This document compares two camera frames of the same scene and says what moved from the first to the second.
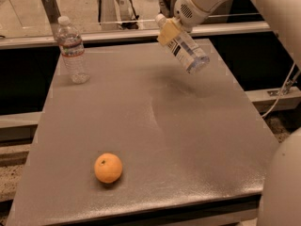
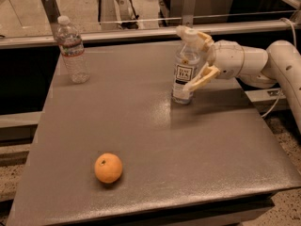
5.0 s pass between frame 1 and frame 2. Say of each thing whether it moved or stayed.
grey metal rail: stayed
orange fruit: stayed
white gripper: moved
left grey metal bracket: stayed
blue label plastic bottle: moved
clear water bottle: stayed
